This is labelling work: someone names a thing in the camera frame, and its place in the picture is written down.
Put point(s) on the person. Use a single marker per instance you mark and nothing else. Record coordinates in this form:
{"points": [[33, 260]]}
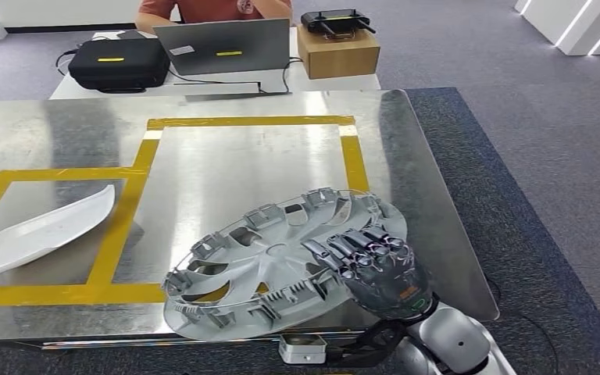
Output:
{"points": [[201, 9]]}

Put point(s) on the long white plastic part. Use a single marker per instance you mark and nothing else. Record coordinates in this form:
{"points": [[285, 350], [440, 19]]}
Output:
{"points": [[36, 238]]}

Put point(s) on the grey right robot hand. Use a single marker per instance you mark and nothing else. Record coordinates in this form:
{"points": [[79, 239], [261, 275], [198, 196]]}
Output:
{"points": [[388, 290]]}

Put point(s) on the yellow workbench tape marking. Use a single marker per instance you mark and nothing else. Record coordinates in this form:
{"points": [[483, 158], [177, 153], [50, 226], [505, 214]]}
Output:
{"points": [[119, 233]]}

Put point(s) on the black zip case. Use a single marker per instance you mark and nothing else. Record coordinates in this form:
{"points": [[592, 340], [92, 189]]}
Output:
{"points": [[119, 72]]}

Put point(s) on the grey laptop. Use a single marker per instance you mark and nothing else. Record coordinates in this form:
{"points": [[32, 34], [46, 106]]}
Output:
{"points": [[258, 41]]}

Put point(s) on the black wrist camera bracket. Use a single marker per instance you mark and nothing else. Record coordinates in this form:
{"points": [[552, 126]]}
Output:
{"points": [[367, 347]]}

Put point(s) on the black router with antennas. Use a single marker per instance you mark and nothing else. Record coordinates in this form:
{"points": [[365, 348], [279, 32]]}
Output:
{"points": [[332, 19]]}

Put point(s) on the grey plastic wheel hubcap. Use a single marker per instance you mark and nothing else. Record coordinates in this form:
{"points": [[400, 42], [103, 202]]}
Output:
{"points": [[258, 269]]}

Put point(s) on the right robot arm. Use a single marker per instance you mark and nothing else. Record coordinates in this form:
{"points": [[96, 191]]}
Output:
{"points": [[450, 336]]}

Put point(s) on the grey flat metal bar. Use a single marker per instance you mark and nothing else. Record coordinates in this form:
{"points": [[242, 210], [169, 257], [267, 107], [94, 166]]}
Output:
{"points": [[217, 89]]}

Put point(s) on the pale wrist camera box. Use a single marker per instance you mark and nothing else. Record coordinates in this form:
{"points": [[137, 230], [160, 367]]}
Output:
{"points": [[302, 354]]}

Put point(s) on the brown cardboard box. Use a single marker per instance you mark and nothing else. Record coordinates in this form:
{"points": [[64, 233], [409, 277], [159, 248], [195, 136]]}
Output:
{"points": [[337, 59]]}

